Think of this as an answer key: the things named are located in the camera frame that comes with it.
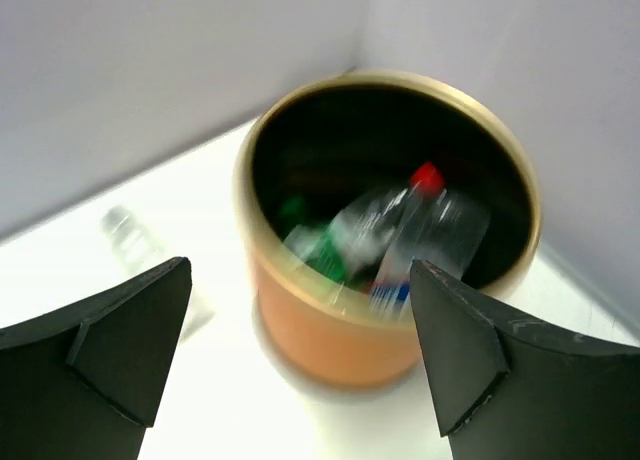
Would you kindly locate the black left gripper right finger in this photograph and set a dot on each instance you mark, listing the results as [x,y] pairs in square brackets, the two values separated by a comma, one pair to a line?
[508,385]

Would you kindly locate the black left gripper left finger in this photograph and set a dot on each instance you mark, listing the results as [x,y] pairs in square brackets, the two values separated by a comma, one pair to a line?
[86,381]

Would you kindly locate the red label Nongfu water bottle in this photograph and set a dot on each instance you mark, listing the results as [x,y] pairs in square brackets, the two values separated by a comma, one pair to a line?
[362,231]

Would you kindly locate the blue orange label clear bottle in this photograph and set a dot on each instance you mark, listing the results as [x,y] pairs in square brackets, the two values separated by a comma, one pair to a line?
[445,229]

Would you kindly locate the green plastic bottle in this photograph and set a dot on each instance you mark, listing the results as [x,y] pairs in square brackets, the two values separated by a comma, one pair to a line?
[309,240]

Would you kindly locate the orange cylindrical bin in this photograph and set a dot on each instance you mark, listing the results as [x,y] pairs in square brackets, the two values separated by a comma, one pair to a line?
[325,144]

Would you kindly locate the clear unlabelled plastic bottle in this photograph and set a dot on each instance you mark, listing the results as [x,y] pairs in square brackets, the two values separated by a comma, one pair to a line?
[138,249]

